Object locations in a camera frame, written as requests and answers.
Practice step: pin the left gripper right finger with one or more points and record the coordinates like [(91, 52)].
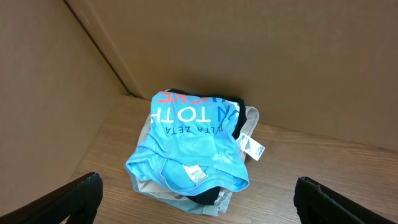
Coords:
[(317, 204)]

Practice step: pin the black garment on pile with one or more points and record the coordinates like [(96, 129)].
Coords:
[(208, 197)]

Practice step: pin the light blue denim garment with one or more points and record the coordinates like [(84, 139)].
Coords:
[(156, 191)]

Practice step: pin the light blue printed t-shirt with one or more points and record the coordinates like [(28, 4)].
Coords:
[(189, 147)]

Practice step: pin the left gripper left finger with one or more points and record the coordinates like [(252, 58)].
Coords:
[(76, 202)]

